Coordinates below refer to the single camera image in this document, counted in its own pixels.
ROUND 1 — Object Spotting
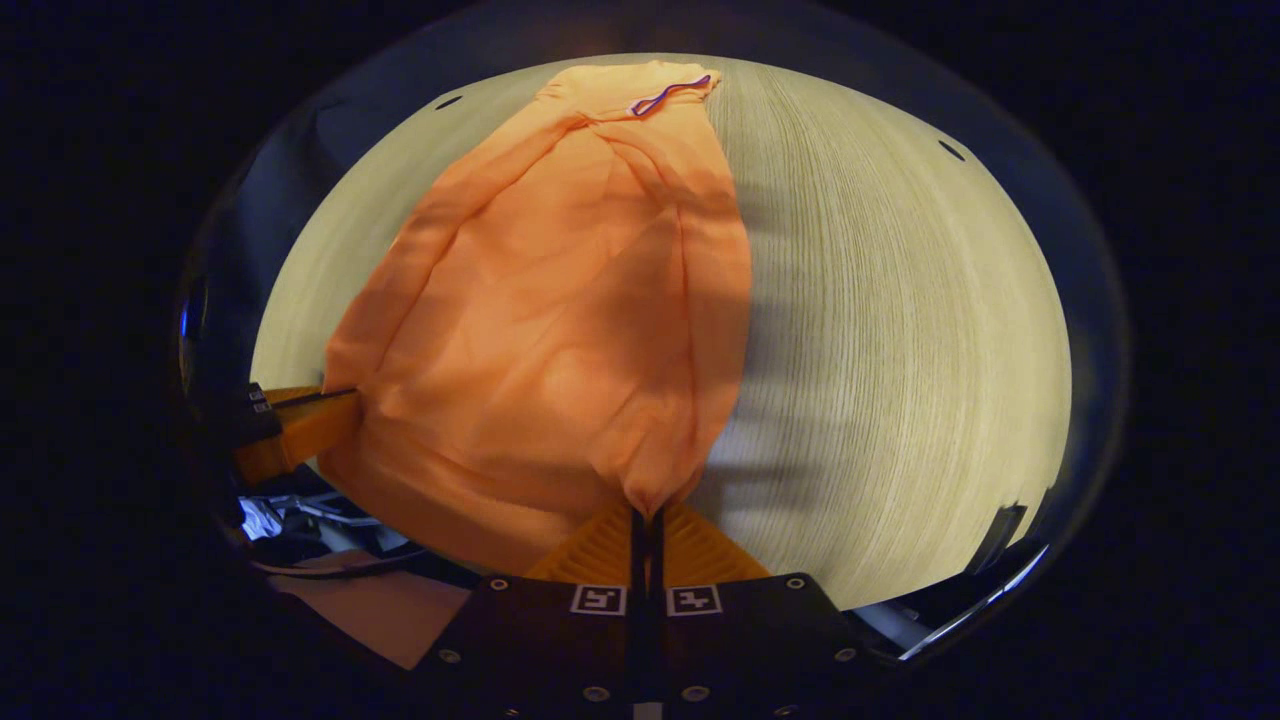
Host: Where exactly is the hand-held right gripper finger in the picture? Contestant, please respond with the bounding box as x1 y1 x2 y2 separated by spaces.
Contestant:
415 503 649 720
648 503 886 720

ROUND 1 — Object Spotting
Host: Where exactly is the white crumpled plastic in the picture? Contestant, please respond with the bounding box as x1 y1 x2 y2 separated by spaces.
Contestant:
240 498 289 543

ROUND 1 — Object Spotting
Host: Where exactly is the orange T-shirt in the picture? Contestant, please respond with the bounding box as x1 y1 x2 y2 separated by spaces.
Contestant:
315 60 753 581

